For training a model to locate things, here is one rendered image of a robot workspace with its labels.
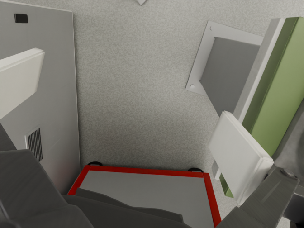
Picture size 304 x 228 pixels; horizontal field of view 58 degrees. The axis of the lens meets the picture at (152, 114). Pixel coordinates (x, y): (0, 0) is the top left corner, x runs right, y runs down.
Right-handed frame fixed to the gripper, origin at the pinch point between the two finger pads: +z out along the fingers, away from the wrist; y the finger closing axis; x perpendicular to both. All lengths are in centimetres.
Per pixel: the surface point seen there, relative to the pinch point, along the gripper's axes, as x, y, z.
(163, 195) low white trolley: -54, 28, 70
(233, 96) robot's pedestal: -5, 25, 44
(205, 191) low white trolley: -49, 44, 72
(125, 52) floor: -12, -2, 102
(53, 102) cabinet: -31, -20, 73
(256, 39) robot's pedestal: 12, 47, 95
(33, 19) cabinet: -6, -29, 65
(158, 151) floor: -51, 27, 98
